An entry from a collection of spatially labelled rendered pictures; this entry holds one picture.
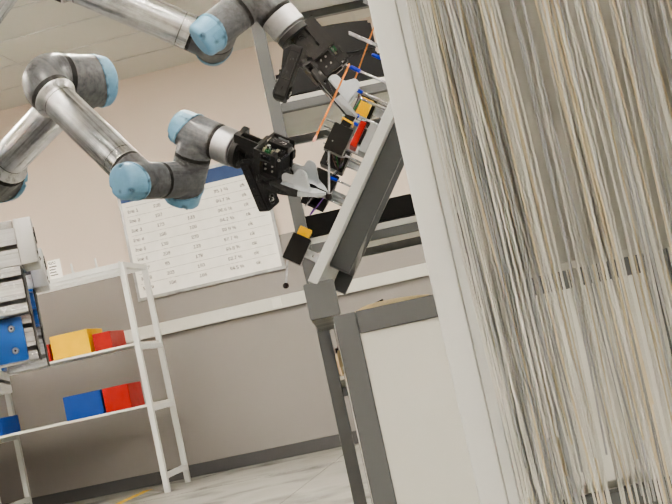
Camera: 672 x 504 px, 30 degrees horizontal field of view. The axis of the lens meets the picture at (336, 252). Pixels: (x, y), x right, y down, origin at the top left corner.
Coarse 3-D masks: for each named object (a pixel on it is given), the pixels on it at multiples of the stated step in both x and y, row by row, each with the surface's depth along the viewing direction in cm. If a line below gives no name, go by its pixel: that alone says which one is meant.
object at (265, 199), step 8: (248, 168) 251; (248, 176) 252; (248, 184) 254; (256, 184) 253; (256, 192) 254; (264, 192) 254; (272, 192) 256; (256, 200) 255; (264, 200) 254; (272, 200) 255; (264, 208) 255; (272, 208) 256
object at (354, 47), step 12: (336, 24) 357; (348, 24) 357; (360, 24) 357; (336, 36) 356; (348, 36) 356; (372, 36) 357; (288, 48) 355; (348, 48) 356; (360, 48) 356; (372, 48) 357; (348, 60) 356; (360, 60) 356; (372, 60) 356; (300, 72) 355; (348, 72) 355; (372, 72) 355; (300, 84) 354; (312, 84) 355
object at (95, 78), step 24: (72, 72) 269; (96, 72) 274; (96, 96) 276; (24, 120) 287; (48, 120) 283; (0, 144) 294; (24, 144) 289; (48, 144) 291; (0, 168) 295; (24, 168) 297; (0, 192) 300
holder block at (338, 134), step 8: (336, 128) 245; (344, 128) 245; (328, 136) 245; (336, 136) 245; (344, 136) 245; (328, 144) 245; (336, 144) 245; (344, 144) 244; (336, 152) 244; (344, 152) 248
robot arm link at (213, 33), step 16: (224, 0) 244; (240, 0) 243; (208, 16) 243; (224, 16) 242; (240, 16) 243; (192, 32) 244; (208, 32) 241; (224, 32) 242; (240, 32) 245; (208, 48) 243; (224, 48) 249
